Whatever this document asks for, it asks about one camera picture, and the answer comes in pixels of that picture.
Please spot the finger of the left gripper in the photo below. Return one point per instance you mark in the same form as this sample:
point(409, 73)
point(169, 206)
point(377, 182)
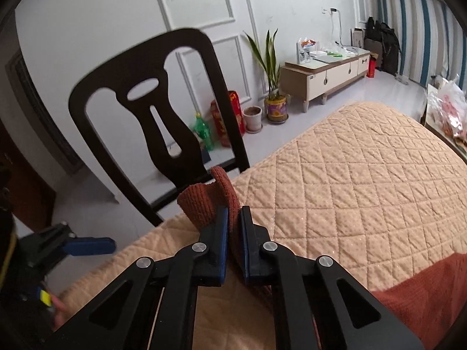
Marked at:
point(89, 246)

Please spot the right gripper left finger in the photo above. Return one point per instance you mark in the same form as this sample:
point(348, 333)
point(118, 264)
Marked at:
point(152, 304)

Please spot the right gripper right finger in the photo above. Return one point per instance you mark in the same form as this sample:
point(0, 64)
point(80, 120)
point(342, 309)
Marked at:
point(317, 304)

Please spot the rust red knit sweater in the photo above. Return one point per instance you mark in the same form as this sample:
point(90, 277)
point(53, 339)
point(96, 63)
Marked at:
point(429, 303)

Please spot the person's left hand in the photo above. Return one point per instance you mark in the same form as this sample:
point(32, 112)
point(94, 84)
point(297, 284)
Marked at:
point(61, 312)

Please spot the peach quilted table cover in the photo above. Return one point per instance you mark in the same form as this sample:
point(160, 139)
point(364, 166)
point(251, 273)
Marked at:
point(369, 187)

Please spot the green plastic bottle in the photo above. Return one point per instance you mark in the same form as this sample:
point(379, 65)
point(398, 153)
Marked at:
point(203, 131)

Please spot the empty terracotta flower pot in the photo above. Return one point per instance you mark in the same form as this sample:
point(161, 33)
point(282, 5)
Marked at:
point(253, 119)

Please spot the snake plant in yellow pot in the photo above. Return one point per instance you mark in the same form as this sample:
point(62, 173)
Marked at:
point(275, 103)

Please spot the white low tv cabinet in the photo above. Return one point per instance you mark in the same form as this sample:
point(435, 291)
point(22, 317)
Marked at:
point(318, 80)

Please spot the white plastic bag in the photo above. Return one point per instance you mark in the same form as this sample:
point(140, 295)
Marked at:
point(446, 106)

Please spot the red thermos on floor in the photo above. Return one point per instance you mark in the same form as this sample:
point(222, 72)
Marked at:
point(372, 65)

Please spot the black backpack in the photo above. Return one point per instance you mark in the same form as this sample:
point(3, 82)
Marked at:
point(382, 41)

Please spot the blue striped curtain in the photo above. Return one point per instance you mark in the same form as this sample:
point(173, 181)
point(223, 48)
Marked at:
point(431, 40)

